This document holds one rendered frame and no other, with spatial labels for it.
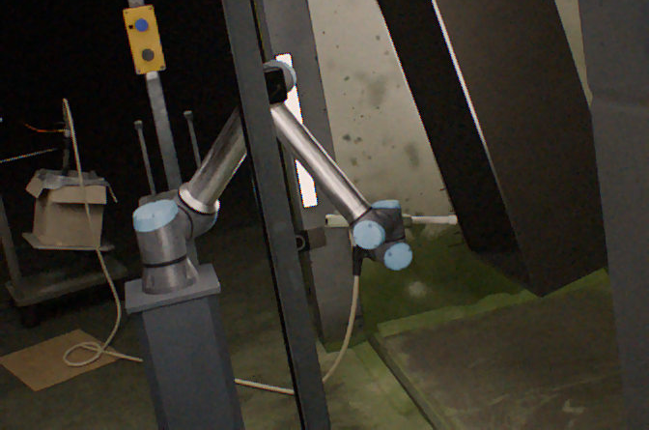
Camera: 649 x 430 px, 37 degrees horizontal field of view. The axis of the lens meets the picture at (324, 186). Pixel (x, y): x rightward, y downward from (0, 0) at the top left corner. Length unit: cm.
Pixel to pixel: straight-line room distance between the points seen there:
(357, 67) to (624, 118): 281
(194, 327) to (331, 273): 101
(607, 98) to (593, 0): 12
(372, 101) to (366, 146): 18
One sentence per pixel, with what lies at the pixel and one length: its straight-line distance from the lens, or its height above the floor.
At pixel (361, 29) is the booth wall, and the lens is 394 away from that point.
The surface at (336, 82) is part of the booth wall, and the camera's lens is 392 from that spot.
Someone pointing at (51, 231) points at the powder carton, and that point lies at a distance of 536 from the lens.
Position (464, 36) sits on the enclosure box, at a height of 131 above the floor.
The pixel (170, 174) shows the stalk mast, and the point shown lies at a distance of 408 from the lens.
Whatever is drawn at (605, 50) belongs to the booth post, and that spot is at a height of 141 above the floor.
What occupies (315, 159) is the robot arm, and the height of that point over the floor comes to 102.
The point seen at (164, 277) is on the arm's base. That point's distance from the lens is 321.
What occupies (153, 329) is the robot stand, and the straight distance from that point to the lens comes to 319.
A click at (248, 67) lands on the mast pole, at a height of 140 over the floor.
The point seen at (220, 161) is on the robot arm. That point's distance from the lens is 320.
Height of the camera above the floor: 156
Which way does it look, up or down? 12 degrees down
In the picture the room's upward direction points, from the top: 10 degrees counter-clockwise
